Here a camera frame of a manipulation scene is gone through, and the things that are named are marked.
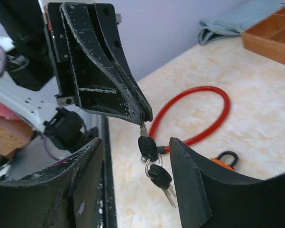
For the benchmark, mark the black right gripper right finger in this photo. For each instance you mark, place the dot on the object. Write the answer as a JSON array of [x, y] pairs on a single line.
[[211, 196]]

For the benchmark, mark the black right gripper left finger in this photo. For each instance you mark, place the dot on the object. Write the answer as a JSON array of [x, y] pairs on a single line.
[[62, 195]]

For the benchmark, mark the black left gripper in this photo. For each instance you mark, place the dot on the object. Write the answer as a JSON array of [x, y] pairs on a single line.
[[78, 44]]

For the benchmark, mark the orange black padlock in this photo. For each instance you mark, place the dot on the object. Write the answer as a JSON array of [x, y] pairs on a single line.
[[221, 159]]

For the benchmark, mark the black head key bunch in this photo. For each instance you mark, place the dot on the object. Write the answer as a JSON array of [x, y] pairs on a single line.
[[154, 169]]

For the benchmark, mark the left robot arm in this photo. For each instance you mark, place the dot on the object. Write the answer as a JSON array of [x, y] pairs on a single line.
[[44, 114]]

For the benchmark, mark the grey blue cloth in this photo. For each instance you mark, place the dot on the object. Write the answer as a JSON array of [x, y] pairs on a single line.
[[237, 21]]

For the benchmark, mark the wooden compartment tray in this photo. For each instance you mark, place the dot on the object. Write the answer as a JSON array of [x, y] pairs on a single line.
[[267, 38]]

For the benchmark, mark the red cable lock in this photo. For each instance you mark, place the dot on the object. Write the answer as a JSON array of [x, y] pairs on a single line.
[[197, 115]]

